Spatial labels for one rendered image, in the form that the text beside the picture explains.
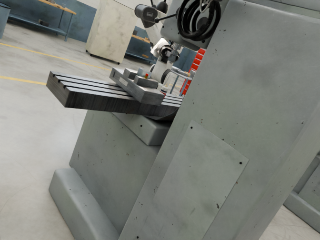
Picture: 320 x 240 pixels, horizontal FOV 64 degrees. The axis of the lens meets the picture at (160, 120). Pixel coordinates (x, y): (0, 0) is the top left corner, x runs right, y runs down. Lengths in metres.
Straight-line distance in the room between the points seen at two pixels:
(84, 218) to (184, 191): 0.74
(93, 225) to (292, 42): 1.36
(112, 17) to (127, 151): 6.32
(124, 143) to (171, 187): 0.48
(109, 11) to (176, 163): 6.65
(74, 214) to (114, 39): 6.42
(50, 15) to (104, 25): 2.22
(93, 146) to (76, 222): 0.48
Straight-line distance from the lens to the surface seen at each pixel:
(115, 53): 7.86
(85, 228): 1.70
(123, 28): 7.79
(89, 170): 1.86
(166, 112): 1.56
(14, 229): 1.83
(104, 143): 1.71
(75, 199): 1.79
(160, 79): 2.21
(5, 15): 6.05
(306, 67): 0.96
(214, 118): 1.07
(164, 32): 1.52
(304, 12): 1.16
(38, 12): 9.11
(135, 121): 1.47
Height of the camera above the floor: 1.32
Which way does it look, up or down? 17 degrees down
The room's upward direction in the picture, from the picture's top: 24 degrees clockwise
